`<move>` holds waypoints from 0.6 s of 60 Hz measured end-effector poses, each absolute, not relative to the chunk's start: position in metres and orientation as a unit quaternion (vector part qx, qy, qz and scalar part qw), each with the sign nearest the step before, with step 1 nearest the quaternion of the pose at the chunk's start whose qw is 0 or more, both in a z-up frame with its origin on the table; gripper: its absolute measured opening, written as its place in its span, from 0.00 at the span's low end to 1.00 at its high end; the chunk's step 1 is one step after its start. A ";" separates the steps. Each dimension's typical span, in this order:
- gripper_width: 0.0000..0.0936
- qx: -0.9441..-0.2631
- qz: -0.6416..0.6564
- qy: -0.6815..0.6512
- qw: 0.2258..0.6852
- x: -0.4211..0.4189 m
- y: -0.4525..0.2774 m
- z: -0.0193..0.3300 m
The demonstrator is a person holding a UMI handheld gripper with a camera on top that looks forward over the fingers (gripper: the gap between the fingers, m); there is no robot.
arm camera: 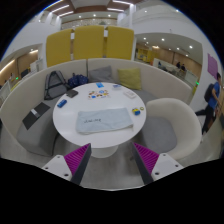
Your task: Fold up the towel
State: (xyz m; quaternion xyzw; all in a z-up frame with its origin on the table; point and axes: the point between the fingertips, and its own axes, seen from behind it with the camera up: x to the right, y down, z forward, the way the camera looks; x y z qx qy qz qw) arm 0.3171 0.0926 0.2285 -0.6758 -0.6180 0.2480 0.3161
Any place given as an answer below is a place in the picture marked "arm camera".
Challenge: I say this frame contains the white flat box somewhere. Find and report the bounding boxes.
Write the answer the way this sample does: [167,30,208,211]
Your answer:
[123,91,136,99]

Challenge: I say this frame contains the olive yellow cushion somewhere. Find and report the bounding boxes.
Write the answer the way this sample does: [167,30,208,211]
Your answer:
[118,68,141,90]

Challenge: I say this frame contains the yellow acoustic panel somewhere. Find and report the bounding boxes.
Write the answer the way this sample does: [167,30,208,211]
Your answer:
[106,26,134,60]
[46,29,73,67]
[73,25,104,60]

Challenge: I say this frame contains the black laptop on sofa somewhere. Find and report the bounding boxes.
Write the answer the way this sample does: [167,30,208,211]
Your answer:
[23,102,50,129]

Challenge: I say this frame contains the light blue towel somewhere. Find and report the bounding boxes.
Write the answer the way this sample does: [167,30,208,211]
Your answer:
[76,108,134,134]

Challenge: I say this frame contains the black wallet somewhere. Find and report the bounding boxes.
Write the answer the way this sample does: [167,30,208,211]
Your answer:
[66,90,78,98]

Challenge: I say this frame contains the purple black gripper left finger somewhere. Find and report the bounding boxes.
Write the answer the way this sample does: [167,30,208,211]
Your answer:
[64,143,92,185]

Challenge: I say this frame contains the right yellow acoustic panel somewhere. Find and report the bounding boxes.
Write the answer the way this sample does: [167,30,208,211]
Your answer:
[106,26,134,60]

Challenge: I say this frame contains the blue yellow toy block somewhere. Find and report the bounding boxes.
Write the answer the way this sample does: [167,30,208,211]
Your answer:
[132,108,141,116]

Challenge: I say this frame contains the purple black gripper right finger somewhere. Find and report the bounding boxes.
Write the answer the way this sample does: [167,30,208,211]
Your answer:
[132,143,159,185]

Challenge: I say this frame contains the grey mesh backpack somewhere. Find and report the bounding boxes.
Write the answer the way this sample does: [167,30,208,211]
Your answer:
[44,70,69,100]

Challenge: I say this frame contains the small blue card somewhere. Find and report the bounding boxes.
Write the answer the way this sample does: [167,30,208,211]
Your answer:
[96,82,104,88]

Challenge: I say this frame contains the left yellow acoustic panel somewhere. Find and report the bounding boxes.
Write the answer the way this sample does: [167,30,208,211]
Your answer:
[46,29,73,67]

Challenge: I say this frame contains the person in blue shirt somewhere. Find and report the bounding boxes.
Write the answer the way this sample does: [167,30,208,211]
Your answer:
[196,74,221,133]

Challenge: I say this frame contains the middle yellow acoustic panel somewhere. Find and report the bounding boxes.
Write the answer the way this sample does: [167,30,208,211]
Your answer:
[73,25,104,60]

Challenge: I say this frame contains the dark blue patterned bag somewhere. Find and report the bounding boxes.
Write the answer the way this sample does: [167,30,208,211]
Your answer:
[68,74,88,88]

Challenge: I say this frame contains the white armchair grey seat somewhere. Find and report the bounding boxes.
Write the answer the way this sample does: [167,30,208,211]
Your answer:
[140,98,202,160]

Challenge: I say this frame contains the round white table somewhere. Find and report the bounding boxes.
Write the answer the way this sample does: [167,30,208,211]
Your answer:
[53,83,146,158]

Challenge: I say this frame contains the grey cushion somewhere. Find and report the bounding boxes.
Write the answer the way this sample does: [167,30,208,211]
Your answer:
[88,66,114,83]

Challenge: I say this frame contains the white blue box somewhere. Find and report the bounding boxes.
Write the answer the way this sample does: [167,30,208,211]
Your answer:
[112,84,122,90]

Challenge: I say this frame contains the colourful card sheet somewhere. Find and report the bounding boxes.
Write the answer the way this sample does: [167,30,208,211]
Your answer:
[88,90,110,99]

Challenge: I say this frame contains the curved white sofa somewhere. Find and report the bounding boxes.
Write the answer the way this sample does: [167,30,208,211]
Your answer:
[0,58,191,156]

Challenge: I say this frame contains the pink wall poster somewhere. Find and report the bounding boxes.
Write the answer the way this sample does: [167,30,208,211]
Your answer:
[207,55,218,78]

